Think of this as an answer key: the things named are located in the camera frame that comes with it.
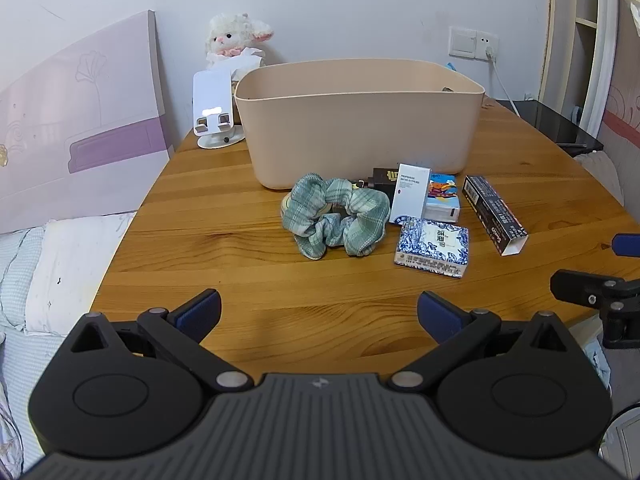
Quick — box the long black box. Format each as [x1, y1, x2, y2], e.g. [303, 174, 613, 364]
[462, 175, 529, 257]

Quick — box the beige plastic storage bin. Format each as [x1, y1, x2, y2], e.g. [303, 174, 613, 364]
[234, 58, 487, 192]

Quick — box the white slim box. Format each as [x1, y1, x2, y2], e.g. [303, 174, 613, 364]
[389, 163, 432, 227]

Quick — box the black side table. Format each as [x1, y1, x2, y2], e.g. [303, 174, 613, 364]
[492, 99, 606, 157]

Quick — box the white arched frame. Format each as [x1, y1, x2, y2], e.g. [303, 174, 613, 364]
[582, 0, 628, 138]

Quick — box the white pillow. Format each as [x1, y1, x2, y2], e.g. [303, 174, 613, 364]
[24, 212, 137, 336]

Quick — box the white ribbed cushion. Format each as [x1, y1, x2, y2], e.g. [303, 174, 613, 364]
[572, 151, 625, 207]

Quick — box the white power cable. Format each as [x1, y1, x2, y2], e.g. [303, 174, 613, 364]
[485, 46, 523, 117]

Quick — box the green plaid scrunchie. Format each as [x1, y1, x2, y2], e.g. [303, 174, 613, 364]
[281, 172, 392, 260]

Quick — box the white phone stand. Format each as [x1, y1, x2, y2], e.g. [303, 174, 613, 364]
[192, 68, 247, 150]

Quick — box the light wooden shelf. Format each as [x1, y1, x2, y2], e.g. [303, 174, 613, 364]
[537, 0, 601, 126]

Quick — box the white wall switch socket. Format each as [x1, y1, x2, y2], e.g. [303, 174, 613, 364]
[448, 26, 501, 61]

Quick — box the pink patterned panel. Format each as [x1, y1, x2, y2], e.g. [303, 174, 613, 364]
[602, 0, 640, 148]

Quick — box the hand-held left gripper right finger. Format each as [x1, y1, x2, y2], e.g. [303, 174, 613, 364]
[389, 290, 571, 392]

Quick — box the colourful tissue packet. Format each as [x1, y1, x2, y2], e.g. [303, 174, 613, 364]
[424, 172, 461, 223]

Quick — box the blue white patterned box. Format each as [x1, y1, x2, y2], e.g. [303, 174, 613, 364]
[393, 216, 470, 280]

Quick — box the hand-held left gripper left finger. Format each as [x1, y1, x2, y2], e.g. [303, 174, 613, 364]
[70, 288, 254, 394]

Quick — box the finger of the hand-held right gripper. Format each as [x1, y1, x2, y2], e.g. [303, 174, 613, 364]
[612, 233, 640, 257]
[550, 269, 640, 349]

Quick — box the dark brown small box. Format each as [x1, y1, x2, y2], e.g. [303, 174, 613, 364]
[351, 167, 401, 196]

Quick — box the purple white flat carton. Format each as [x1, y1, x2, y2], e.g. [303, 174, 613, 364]
[0, 9, 176, 235]

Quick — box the white plush lamb toy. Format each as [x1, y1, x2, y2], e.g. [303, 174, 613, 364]
[205, 12, 275, 68]

